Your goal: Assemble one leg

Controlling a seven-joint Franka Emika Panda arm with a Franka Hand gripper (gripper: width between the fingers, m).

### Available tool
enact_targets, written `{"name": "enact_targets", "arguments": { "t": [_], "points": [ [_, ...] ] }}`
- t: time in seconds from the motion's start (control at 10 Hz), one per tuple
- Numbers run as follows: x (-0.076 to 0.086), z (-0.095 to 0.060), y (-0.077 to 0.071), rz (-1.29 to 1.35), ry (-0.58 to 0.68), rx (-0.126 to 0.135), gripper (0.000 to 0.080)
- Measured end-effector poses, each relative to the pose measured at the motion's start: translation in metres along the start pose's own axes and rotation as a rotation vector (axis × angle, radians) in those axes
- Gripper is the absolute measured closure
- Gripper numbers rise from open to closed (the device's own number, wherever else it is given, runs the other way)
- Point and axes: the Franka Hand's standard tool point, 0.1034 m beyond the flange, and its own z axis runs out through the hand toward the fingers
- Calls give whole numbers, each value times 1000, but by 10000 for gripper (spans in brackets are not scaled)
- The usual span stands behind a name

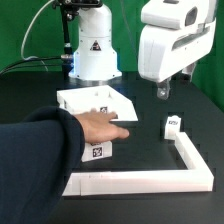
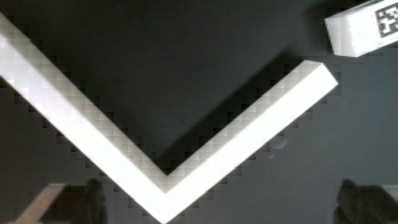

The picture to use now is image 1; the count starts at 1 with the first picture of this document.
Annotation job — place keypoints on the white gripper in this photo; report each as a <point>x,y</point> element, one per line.
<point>176,34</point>

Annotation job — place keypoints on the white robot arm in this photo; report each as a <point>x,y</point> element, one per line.
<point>95,60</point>

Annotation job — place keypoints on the dark blue sleeve forearm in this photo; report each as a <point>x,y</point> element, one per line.
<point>37,157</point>

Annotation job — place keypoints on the person's hand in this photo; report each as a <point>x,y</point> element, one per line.
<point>97,127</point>

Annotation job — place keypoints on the white L-shaped fence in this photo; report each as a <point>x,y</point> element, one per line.
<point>197,177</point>

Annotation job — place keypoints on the black camera stand pole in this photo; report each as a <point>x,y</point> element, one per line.
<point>69,10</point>

